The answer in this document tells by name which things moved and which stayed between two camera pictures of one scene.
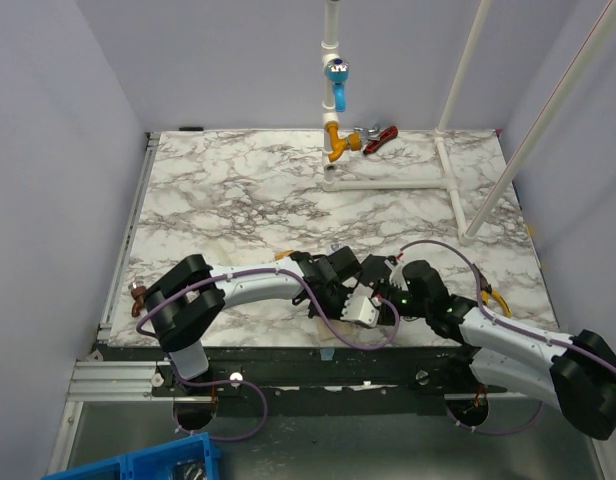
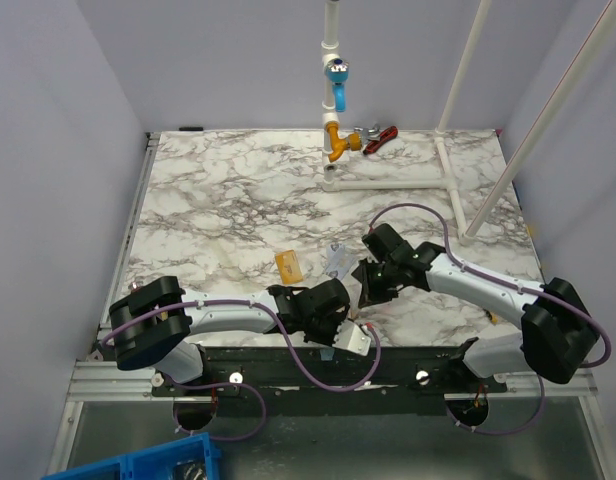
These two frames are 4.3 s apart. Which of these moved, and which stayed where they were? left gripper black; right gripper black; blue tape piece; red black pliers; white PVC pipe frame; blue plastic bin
Moved: left gripper black; right gripper black
Stayed: blue tape piece; blue plastic bin; red black pliers; white PVC pipe frame
